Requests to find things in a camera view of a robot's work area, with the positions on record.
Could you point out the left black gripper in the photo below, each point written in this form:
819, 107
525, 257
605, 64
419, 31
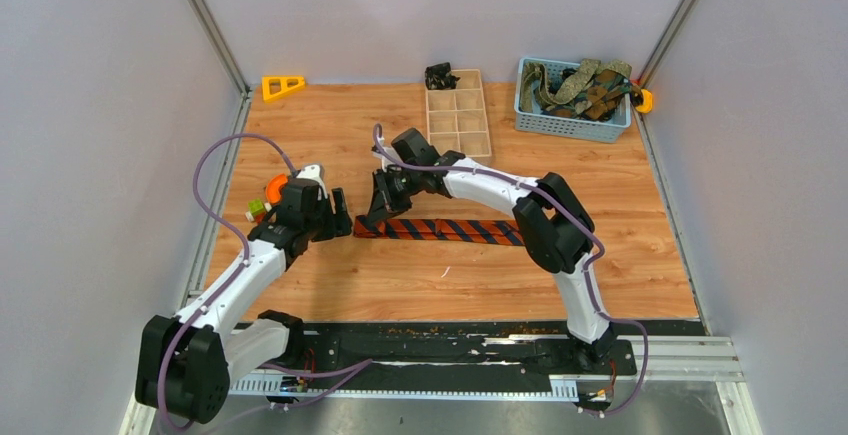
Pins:
340, 223

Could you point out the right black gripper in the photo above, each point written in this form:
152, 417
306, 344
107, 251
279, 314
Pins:
385, 200

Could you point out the orange navy striped tie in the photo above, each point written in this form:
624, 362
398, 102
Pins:
489, 232

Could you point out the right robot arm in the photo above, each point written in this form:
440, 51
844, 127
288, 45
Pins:
557, 231

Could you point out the orange curved block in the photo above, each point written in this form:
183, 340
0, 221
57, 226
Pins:
273, 189

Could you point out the green and red toy blocks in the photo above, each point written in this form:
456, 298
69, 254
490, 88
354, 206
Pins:
257, 210

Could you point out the wooden compartment box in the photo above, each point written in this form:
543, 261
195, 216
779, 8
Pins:
457, 120

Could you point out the rolled black tie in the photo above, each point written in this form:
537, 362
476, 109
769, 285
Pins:
440, 77

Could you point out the blue plastic basket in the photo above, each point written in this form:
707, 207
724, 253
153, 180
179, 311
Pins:
540, 123

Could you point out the brown teal patterned tie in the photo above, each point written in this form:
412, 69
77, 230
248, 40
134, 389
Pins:
598, 100

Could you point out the olive patterned tie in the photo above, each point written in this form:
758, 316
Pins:
543, 84

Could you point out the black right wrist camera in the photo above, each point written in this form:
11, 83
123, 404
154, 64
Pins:
413, 148

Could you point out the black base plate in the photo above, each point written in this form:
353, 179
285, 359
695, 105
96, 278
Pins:
454, 357

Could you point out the yellow triangle bracket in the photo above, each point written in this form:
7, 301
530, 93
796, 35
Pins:
274, 88

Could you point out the yellow orange corner bracket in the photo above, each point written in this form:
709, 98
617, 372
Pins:
642, 100

